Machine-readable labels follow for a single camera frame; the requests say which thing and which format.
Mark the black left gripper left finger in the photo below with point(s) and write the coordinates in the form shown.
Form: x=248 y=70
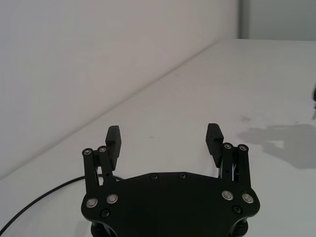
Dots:
x=112 y=145

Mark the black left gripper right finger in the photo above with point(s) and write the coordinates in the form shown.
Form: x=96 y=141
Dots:
x=214 y=145

